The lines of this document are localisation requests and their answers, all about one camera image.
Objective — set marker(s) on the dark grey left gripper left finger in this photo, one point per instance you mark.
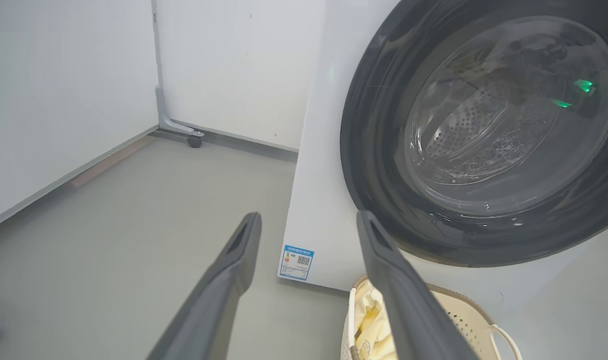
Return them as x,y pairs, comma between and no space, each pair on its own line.
218,310

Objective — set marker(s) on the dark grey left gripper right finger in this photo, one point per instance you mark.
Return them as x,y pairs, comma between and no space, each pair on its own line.
414,325

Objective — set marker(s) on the yellow bear-print top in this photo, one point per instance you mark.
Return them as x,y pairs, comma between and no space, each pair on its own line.
371,325

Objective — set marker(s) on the dark round glass washer door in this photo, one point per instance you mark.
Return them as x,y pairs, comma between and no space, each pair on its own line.
379,165

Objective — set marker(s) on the cream perforated laundry basket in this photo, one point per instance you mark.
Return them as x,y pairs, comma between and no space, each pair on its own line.
464,315

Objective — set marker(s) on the white front-load washing machine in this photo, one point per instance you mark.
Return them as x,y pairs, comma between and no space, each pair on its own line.
324,175

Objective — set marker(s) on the blue energy label sticker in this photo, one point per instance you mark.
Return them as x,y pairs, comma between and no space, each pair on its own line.
296,262

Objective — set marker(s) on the grey partition foot with caster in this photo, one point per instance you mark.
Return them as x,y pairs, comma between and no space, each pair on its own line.
176,125

